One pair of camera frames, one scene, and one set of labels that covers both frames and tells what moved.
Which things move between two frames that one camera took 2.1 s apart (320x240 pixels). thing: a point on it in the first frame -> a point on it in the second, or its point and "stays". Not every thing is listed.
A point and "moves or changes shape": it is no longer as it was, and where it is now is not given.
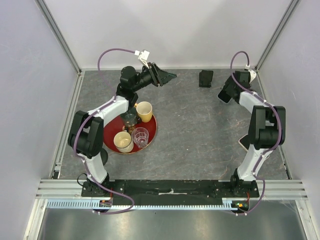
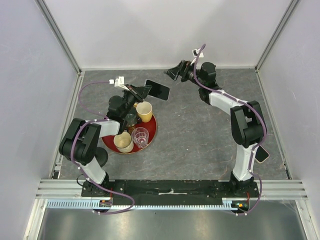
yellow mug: [144, 110] stays
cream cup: [123, 142] stays
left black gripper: [158, 78] -> [139, 93]
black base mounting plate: [170, 192] stays
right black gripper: [228, 89] -> [183, 67]
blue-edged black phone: [224, 96] moves or changes shape
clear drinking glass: [140, 135] stays
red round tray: [114, 125] stays
